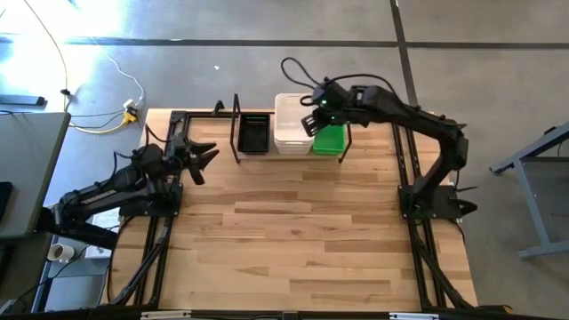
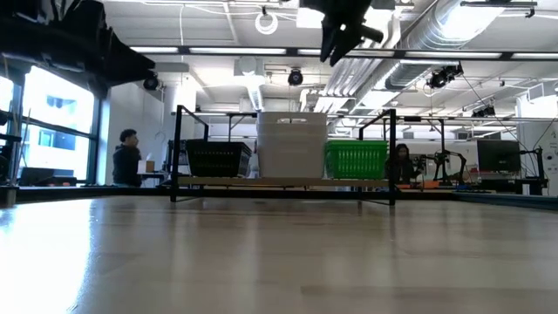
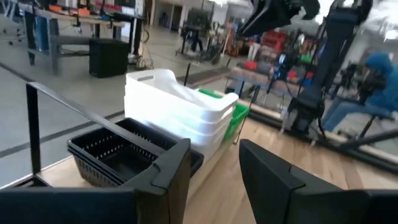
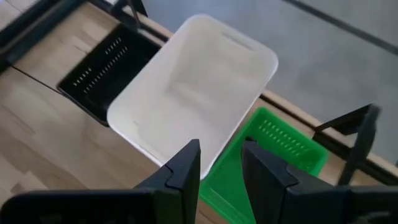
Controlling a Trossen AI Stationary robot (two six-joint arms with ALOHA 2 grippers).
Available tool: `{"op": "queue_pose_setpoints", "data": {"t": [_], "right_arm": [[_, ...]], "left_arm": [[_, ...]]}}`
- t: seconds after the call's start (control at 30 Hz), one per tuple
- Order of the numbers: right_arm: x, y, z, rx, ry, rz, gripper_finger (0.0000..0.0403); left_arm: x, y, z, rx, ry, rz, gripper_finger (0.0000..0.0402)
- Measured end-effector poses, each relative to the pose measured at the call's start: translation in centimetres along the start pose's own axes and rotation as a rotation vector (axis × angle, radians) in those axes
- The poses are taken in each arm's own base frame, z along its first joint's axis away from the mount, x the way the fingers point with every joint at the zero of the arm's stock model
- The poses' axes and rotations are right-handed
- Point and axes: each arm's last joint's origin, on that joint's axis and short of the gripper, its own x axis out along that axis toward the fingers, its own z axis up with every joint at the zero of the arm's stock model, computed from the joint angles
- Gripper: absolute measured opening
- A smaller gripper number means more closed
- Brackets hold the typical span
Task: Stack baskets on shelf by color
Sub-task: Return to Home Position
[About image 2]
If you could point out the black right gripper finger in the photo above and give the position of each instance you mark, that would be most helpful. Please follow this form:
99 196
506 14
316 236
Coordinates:
346 43
328 41

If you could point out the background black robot arm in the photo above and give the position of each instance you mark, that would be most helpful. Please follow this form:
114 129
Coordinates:
444 159

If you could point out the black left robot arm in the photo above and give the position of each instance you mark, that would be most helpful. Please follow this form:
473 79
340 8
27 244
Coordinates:
65 43

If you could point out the black metal wooden shelf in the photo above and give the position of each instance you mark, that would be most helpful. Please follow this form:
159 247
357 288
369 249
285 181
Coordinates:
283 181

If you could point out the white ceiling pipe bundle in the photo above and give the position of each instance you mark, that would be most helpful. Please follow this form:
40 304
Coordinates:
357 83

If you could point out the black round ceiling fixture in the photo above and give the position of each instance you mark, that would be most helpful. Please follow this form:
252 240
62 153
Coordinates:
151 82
295 77

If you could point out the long ceiling light bar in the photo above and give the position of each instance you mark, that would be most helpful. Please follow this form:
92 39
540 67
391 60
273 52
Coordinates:
235 50

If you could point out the black background table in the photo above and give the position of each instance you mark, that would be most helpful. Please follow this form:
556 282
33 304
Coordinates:
242 115

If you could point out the person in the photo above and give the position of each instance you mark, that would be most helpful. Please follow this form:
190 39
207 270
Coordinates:
401 168
126 165

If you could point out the black monitor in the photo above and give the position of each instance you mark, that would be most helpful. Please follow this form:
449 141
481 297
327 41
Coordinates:
498 156

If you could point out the small cardboard box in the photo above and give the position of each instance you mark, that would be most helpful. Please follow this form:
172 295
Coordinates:
146 166

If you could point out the black background stand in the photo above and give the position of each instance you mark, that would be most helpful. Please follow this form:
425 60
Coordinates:
538 170

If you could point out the large window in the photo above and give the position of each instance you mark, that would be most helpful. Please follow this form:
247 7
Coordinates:
56 113

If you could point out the black case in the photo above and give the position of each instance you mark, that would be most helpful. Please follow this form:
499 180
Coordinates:
43 176

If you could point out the silver ventilation duct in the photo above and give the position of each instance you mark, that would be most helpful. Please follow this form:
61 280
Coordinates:
436 35

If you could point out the black ceiling camera rig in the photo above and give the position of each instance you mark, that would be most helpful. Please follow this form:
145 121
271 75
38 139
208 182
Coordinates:
484 112
442 77

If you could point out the black aluminium rig frame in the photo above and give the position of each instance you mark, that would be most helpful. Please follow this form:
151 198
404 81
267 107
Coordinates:
87 194

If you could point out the dark rig post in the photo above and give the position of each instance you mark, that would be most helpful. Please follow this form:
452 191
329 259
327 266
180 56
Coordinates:
8 194

